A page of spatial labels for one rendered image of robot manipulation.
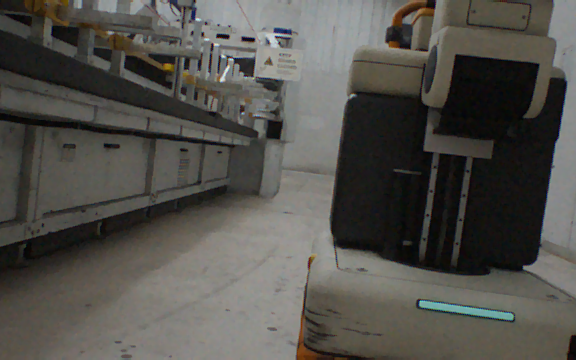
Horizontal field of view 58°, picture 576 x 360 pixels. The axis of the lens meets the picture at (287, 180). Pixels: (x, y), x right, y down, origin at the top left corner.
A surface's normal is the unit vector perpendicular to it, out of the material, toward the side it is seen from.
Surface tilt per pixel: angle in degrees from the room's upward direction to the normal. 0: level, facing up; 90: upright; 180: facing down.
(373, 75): 90
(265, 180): 90
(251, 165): 90
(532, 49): 98
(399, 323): 90
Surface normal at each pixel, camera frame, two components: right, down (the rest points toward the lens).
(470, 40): -0.08, 0.18
